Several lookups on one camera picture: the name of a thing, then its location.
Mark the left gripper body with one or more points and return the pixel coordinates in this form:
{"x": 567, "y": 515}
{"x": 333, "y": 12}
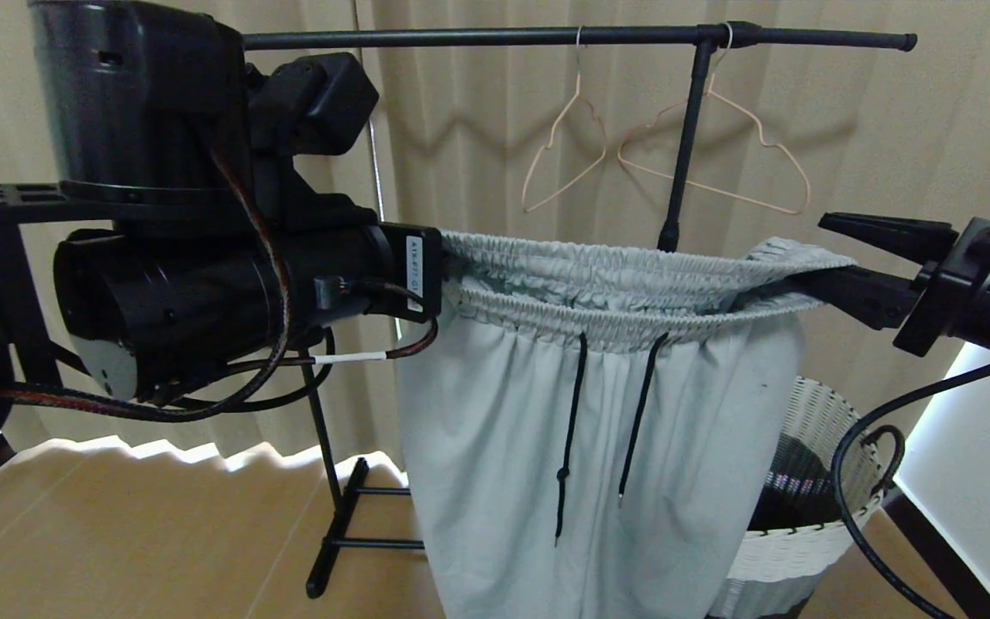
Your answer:
{"x": 229, "y": 292}

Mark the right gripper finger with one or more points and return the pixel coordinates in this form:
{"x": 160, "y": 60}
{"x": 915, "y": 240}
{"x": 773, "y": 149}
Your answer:
{"x": 907, "y": 236}
{"x": 873, "y": 297}

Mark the pink clothes hanger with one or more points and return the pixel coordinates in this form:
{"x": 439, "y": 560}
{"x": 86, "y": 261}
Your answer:
{"x": 579, "y": 86}
{"x": 753, "y": 199}

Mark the pale grey shorts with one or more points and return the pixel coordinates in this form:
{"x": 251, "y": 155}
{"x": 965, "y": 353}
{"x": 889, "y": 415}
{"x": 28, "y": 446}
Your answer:
{"x": 589, "y": 473}

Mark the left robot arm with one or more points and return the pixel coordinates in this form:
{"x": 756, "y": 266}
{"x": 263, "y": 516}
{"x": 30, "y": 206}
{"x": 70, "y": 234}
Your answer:
{"x": 134, "y": 103}

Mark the white laundry basket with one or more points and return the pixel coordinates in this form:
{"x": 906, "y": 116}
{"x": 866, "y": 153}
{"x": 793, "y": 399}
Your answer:
{"x": 804, "y": 550}

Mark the black clothes rack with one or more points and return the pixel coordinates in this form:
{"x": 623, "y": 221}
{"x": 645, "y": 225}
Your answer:
{"x": 504, "y": 37}

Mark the beige curtain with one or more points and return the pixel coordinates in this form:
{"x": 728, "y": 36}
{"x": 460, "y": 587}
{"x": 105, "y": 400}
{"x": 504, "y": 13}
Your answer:
{"x": 890, "y": 129}

